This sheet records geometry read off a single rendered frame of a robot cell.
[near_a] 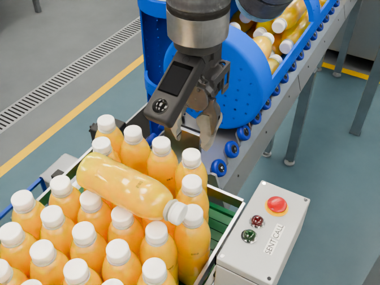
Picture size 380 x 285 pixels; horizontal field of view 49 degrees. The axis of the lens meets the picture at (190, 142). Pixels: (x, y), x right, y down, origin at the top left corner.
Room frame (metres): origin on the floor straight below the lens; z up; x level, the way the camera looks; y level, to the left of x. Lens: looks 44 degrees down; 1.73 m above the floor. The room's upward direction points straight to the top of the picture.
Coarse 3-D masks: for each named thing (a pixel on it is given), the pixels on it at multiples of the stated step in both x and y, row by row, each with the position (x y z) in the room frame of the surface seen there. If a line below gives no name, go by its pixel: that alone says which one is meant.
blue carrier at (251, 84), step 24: (312, 0) 1.19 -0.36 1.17; (336, 0) 1.43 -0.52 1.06; (312, 24) 1.15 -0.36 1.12; (168, 48) 0.94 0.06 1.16; (240, 48) 0.85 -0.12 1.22; (240, 72) 0.84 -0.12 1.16; (264, 72) 0.84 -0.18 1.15; (216, 96) 0.87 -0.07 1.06; (240, 96) 0.83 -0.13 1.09; (264, 96) 0.82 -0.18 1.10; (240, 120) 0.83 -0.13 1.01
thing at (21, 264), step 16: (32, 208) 0.49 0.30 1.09; (32, 224) 0.47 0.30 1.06; (64, 224) 0.46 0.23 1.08; (32, 240) 0.43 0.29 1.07; (64, 240) 0.44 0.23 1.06; (96, 240) 0.42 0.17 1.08; (0, 256) 0.41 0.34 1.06; (16, 256) 0.40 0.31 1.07; (64, 256) 0.40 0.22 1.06; (80, 256) 0.40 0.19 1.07; (96, 256) 0.40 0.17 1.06; (128, 256) 0.39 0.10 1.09; (16, 272) 0.36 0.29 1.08; (32, 272) 0.37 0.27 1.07; (48, 272) 0.36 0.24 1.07; (96, 272) 0.37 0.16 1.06; (112, 272) 0.37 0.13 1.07; (128, 272) 0.37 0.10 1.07
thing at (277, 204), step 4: (276, 196) 0.50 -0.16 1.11; (268, 200) 0.49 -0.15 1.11; (272, 200) 0.49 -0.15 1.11; (276, 200) 0.49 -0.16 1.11; (280, 200) 0.49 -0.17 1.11; (284, 200) 0.49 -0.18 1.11; (268, 204) 0.48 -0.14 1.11; (272, 204) 0.48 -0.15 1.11; (276, 204) 0.48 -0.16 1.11; (280, 204) 0.48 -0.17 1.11; (284, 204) 0.48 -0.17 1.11; (272, 208) 0.47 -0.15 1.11; (276, 208) 0.47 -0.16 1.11; (280, 208) 0.47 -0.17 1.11; (284, 208) 0.47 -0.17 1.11
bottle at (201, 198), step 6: (180, 192) 0.54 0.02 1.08; (198, 192) 0.53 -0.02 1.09; (204, 192) 0.54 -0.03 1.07; (180, 198) 0.52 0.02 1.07; (186, 198) 0.52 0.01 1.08; (192, 198) 0.52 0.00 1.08; (198, 198) 0.52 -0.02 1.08; (204, 198) 0.53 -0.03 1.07; (186, 204) 0.51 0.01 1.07; (198, 204) 0.51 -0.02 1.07; (204, 204) 0.52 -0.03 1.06; (204, 210) 0.51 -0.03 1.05; (204, 216) 0.51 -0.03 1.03
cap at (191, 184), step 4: (184, 176) 0.55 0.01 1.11; (188, 176) 0.55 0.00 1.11; (192, 176) 0.55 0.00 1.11; (196, 176) 0.55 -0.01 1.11; (184, 180) 0.54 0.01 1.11; (188, 180) 0.54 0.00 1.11; (192, 180) 0.54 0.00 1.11; (196, 180) 0.54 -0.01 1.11; (200, 180) 0.54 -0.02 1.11; (184, 184) 0.53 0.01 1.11; (188, 184) 0.53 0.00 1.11; (192, 184) 0.53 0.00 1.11; (196, 184) 0.53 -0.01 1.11; (200, 184) 0.53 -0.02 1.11; (184, 188) 0.52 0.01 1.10; (188, 188) 0.52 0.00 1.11; (192, 188) 0.52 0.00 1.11; (196, 188) 0.52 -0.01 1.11; (200, 188) 0.53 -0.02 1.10; (188, 192) 0.52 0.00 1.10; (192, 192) 0.52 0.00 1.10; (196, 192) 0.52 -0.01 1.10
